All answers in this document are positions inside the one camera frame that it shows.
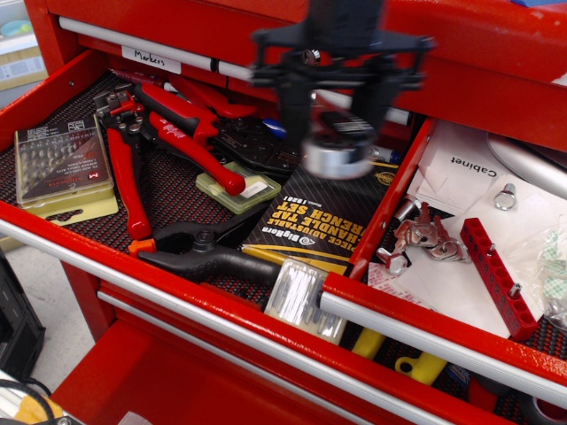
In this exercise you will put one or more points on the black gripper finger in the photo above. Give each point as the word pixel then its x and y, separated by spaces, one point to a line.
pixel 372 100
pixel 295 99

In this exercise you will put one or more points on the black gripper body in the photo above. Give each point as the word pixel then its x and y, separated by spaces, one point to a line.
pixel 348 60

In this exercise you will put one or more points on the silver box cutter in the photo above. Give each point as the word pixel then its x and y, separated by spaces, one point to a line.
pixel 339 144

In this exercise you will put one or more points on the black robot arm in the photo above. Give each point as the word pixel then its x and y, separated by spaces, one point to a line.
pixel 325 17

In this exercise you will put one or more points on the black yellow wrench set box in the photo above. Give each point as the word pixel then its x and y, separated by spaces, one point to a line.
pixel 320 221

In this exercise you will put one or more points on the left open red drawer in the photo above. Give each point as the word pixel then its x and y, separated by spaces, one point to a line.
pixel 168 183

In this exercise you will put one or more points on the open red drawer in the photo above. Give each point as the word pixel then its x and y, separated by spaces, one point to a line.
pixel 459 175
pixel 168 183

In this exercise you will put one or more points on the right open red drawer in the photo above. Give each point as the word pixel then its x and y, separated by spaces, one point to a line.
pixel 459 175

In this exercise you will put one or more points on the black box on floor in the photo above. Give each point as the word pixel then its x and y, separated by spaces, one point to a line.
pixel 22 334

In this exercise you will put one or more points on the blue dry erase marker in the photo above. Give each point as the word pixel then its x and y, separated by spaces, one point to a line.
pixel 379 153

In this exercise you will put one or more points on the small green plastic case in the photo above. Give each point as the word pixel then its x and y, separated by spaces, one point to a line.
pixel 258 189

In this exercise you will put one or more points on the white cabinet paper sheet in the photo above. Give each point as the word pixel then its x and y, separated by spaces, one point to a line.
pixel 465 173

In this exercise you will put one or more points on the silver key bunch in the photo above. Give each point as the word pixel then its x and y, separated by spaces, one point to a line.
pixel 429 233

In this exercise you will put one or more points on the white markers label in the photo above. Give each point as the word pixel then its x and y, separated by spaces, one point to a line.
pixel 151 59

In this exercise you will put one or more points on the silver hex bolt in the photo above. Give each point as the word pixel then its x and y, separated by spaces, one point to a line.
pixel 506 199

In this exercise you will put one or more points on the silver curved metal plate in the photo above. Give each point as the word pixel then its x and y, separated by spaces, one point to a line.
pixel 528 165

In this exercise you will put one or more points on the black spring clamp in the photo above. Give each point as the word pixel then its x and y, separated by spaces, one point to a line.
pixel 196 251

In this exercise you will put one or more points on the red metal tool chest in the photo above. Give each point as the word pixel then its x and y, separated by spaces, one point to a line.
pixel 496 67

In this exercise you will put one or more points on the clear plastic bit packet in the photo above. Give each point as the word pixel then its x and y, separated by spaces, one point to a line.
pixel 295 300

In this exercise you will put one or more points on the clear bag of parts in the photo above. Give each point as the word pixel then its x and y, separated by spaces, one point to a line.
pixel 538 264

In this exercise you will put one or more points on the drill bit set case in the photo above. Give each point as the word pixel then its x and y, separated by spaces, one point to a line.
pixel 62 172

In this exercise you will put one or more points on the red bit holder strip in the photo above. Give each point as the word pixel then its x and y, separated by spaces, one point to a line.
pixel 505 293

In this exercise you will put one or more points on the red handled crimping pliers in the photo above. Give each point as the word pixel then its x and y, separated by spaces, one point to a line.
pixel 211 119

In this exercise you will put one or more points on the red wire stripper tool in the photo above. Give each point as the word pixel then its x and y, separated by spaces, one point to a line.
pixel 122 118

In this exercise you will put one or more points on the yellow handled tool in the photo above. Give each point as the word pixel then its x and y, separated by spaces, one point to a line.
pixel 425 369

